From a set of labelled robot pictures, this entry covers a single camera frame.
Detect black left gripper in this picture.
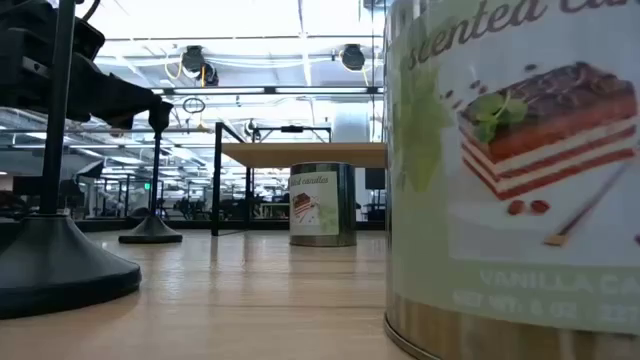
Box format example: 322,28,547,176
0,0,164,132

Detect glass jar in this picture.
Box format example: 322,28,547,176
383,0,640,360
288,161,358,248

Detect black hanging ceiling reel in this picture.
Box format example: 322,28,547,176
340,43,367,73
179,44,221,88

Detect wooden riser shelf black legs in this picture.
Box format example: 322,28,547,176
210,121,389,237

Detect black background monitor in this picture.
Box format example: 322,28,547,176
364,167,387,191

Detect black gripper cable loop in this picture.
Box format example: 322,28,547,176
81,0,102,22

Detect black aluminium table frame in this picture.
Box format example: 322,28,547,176
74,218,387,232

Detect black overhead frame bar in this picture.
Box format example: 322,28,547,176
149,84,385,97

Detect black background station frame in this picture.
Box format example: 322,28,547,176
251,124,334,145

